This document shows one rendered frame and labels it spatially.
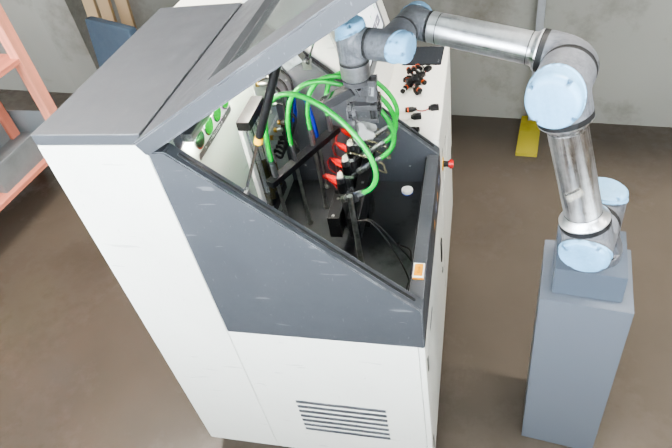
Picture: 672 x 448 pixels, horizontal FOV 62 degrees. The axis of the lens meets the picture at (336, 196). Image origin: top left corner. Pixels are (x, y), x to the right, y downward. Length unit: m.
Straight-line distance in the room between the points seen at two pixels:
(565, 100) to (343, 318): 0.78
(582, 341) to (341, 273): 0.78
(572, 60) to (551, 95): 0.09
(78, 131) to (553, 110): 1.02
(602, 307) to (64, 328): 2.48
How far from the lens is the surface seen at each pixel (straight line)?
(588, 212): 1.40
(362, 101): 1.47
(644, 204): 3.29
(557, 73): 1.20
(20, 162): 3.91
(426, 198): 1.77
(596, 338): 1.83
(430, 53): 2.49
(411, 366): 1.68
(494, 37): 1.37
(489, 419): 2.40
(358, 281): 1.41
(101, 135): 1.35
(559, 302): 1.71
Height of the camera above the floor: 2.12
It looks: 40 degrees down
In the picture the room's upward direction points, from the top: 11 degrees counter-clockwise
